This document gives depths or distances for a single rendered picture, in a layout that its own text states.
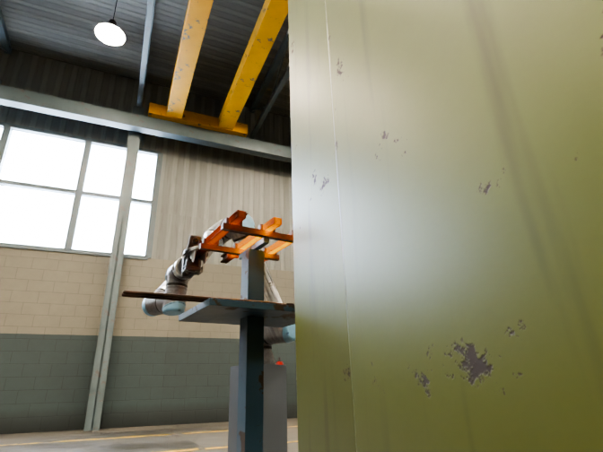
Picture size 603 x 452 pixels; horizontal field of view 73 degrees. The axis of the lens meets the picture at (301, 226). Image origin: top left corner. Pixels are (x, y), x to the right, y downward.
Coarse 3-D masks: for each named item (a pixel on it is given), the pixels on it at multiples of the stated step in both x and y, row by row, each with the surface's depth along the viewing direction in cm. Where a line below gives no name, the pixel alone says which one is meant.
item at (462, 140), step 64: (384, 0) 67; (448, 0) 52; (512, 0) 42; (576, 0) 36; (384, 64) 64; (448, 64) 50; (512, 64) 41; (576, 64) 35; (384, 128) 62; (448, 128) 49; (512, 128) 40; (576, 128) 34; (384, 192) 60; (448, 192) 48; (512, 192) 39; (576, 192) 34; (384, 256) 58; (448, 256) 46; (512, 256) 39; (576, 256) 33; (384, 320) 56; (448, 320) 45; (512, 320) 38; (576, 320) 32; (384, 384) 54; (448, 384) 44; (512, 384) 37; (576, 384) 32; (384, 448) 52; (448, 448) 43; (512, 448) 36; (576, 448) 31
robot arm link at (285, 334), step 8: (248, 216) 216; (248, 224) 213; (232, 232) 213; (240, 240) 212; (264, 264) 217; (264, 272) 216; (264, 280) 215; (272, 280) 220; (264, 288) 215; (272, 288) 217; (264, 296) 216; (272, 296) 217; (264, 328) 222; (272, 328) 217; (280, 328) 215; (288, 328) 214; (264, 336) 222; (272, 336) 219; (280, 336) 216; (288, 336) 214
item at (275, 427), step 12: (264, 372) 215; (276, 372) 221; (264, 384) 213; (276, 384) 218; (264, 396) 211; (276, 396) 216; (264, 408) 209; (276, 408) 214; (264, 420) 207; (276, 420) 212; (228, 432) 214; (264, 432) 204; (276, 432) 210; (228, 444) 212; (264, 444) 203; (276, 444) 208
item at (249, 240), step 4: (272, 220) 132; (276, 220) 132; (280, 220) 133; (264, 224) 137; (268, 224) 134; (272, 224) 132; (276, 224) 132; (280, 224) 132; (264, 228) 137; (268, 228) 135; (272, 228) 135; (248, 236) 147; (252, 236) 144; (244, 240) 149; (248, 240) 146; (252, 240) 146; (256, 240) 146; (240, 244) 151; (244, 244) 149; (248, 244) 149; (252, 244) 149; (240, 248) 153; (244, 248) 153; (224, 256) 166; (228, 256) 160; (232, 256) 160; (236, 256) 160; (224, 260) 165; (228, 260) 165
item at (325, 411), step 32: (288, 0) 152; (320, 0) 122; (320, 32) 118; (320, 64) 115; (320, 96) 112; (320, 128) 109; (320, 160) 107; (320, 192) 104; (320, 224) 102; (320, 256) 99; (320, 288) 97; (320, 320) 95; (320, 352) 93; (320, 384) 91; (320, 416) 89; (352, 416) 78; (320, 448) 87; (352, 448) 77
